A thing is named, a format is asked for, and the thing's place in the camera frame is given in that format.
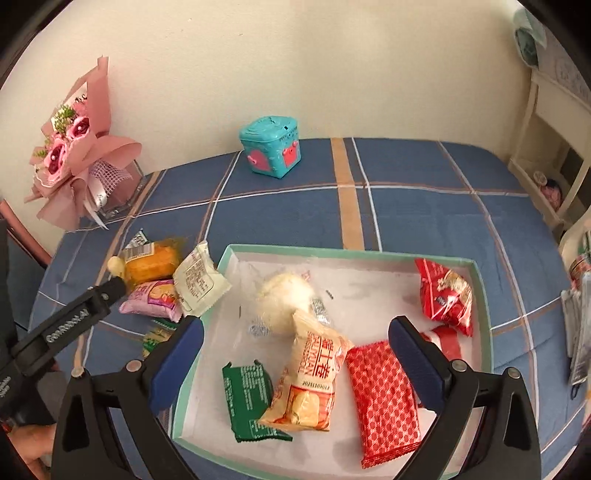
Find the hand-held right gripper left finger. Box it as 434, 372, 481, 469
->
52, 315, 205, 480

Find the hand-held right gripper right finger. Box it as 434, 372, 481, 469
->
388, 315, 542, 480

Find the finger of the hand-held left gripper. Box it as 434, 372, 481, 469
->
87, 277, 127, 308

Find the green cow print packet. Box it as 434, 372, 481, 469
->
141, 318, 181, 358

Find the dark red packet white label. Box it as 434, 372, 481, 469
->
421, 324, 463, 365

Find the pink snack packet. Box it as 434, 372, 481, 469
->
119, 279, 184, 321

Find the orange cake packet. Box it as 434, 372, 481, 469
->
117, 237, 185, 287

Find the red patterned long packet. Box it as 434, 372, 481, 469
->
345, 340, 423, 469

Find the red cartoon print snack packet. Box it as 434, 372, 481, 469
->
414, 257, 474, 337

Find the dark green snack packet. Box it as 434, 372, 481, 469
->
222, 361, 294, 443

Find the white shallow box teal rim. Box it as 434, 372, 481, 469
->
170, 244, 494, 480

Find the beige orange snack packet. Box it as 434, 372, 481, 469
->
257, 308, 355, 432

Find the clear packet with white bun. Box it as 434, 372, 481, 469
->
238, 270, 333, 337

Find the person's left hand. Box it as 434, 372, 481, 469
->
18, 422, 58, 467

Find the pink framed dark panel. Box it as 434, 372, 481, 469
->
0, 200, 54, 333

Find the clear glass vase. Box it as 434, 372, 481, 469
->
90, 159, 146, 220

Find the blue plaid tablecloth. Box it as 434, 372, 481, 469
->
28, 137, 591, 480

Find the pink flower bouquet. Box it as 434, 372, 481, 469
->
25, 55, 144, 232

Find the pile of plastic bags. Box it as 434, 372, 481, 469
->
560, 231, 591, 388

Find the teal toy box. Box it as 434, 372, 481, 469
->
239, 116, 302, 178

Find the small pink toy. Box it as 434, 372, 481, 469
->
536, 171, 564, 208

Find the white shelf unit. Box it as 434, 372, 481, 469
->
508, 69, 591, 232

